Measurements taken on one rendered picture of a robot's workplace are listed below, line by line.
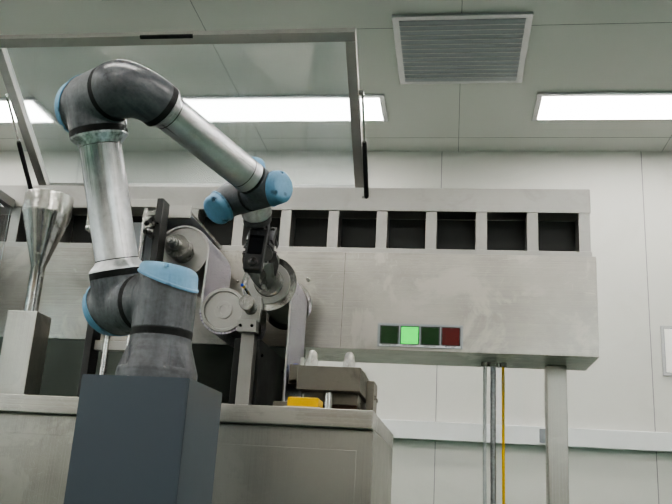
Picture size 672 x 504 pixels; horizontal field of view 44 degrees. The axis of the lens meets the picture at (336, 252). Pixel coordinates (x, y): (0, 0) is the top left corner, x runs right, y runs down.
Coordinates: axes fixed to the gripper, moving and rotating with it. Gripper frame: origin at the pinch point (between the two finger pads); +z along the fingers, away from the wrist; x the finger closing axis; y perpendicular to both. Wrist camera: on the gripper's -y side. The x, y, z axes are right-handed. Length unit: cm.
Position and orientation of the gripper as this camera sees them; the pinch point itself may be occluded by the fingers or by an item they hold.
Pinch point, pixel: (264, 286)
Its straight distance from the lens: 215.8
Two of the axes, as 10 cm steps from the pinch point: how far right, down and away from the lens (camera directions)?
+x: -9.9, -0.2, 1.4
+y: 1.3, -5.5, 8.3
